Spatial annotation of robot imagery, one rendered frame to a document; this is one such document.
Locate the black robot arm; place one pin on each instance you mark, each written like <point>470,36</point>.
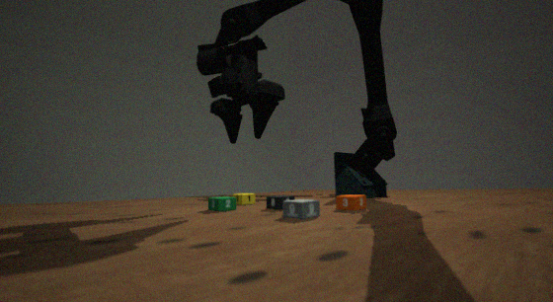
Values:
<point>243,20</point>

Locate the green block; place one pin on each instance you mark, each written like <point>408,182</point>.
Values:
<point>218,203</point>

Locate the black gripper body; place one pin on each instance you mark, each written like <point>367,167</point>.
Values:
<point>264,89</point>

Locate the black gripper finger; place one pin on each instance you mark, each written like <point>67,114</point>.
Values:
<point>262,111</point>
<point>232,123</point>

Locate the yellow block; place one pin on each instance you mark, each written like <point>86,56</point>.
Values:
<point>245,198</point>

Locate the orange block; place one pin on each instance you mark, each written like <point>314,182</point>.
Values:
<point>351,202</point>

